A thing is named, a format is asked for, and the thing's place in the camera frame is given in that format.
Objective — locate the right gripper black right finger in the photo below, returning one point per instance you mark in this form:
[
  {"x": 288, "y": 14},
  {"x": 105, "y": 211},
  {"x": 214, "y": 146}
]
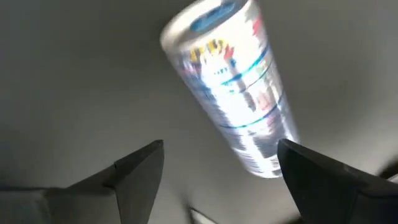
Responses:
[{"x": 342, "y": 199}]

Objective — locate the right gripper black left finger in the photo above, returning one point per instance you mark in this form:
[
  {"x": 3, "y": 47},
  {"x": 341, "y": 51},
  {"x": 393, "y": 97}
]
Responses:
[{"x": 93, "y": 205}]

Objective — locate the light blue Red Bull can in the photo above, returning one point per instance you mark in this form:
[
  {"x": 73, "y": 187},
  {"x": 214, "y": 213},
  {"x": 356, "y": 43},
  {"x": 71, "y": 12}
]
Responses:
[{"x": 236, "y": 93}]

